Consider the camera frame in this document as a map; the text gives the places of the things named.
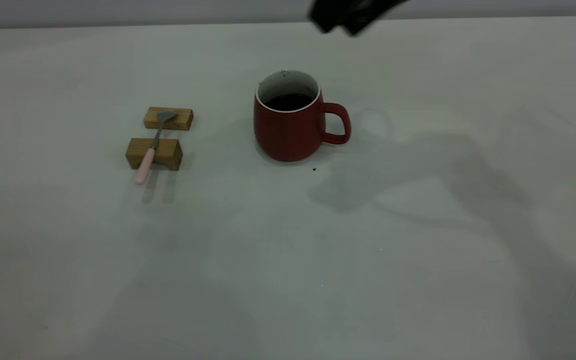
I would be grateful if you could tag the arched wooden block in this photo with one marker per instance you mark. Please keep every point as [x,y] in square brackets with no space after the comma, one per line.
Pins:
[168,152]

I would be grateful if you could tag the dark coffee liquid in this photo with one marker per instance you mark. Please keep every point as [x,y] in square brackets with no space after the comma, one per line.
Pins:
[288,102]

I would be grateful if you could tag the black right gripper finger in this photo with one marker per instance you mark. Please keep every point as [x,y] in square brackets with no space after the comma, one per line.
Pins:
[365,12]
[324,17]

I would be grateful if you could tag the flat rectangular wooden block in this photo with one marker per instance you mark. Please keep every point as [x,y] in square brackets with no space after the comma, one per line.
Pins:
[180,120]

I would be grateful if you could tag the red ceramic mug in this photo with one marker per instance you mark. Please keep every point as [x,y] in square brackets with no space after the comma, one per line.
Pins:
[288,135]

